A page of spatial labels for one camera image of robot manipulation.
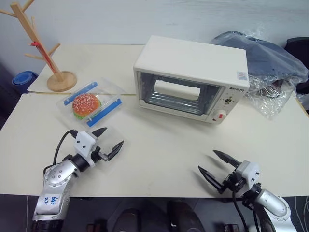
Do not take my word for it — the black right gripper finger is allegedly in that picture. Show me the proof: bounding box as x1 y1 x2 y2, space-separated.
212 149 240 168
197 165 225 192

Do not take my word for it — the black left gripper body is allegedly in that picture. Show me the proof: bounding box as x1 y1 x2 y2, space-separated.
90 145 110 163

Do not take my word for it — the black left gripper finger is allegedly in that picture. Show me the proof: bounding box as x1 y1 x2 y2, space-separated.
106 140 125 161
92 127 108 139

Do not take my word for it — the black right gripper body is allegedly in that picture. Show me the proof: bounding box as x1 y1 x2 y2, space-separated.
218 169 244 194

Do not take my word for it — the white toaster oven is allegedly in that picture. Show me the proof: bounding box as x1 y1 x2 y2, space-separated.
133 35 250 125

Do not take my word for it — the toy hamburger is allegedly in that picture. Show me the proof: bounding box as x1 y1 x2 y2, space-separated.
72 93 102 121

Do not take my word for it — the clear container with blue clips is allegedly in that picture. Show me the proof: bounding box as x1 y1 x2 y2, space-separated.
56 77 125 129

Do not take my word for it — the wooden tree-shaped rack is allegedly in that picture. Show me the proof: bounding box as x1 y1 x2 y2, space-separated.
0 0 79 92

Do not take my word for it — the clear plastic bag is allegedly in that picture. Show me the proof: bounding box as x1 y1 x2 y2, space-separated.
209 29 309 122

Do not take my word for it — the dark grey cloth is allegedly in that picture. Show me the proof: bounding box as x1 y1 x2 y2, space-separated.
212 31 309 84

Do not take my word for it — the red tie on rack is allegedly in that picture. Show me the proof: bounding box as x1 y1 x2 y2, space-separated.
29 41 53 71

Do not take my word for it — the black chair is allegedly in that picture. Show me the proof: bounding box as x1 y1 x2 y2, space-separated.
284 36 309 95

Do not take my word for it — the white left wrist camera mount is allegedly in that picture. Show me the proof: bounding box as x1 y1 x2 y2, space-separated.
73 131 97 168

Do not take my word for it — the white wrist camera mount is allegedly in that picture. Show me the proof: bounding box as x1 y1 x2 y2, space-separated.
73 131 97 168
235 159 262 194

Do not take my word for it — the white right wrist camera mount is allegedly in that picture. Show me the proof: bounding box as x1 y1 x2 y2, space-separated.
235 159 262 194

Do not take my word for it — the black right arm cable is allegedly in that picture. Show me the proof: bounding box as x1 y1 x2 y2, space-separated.
231 189 249 232

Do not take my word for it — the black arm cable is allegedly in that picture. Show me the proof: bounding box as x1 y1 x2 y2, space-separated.
53 130 78 168
231 189 249 232

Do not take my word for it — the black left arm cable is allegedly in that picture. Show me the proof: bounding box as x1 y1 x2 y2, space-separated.
53 130 78 168

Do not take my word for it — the white plastic door handle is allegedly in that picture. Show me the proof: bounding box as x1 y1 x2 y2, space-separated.
154 79 201 99

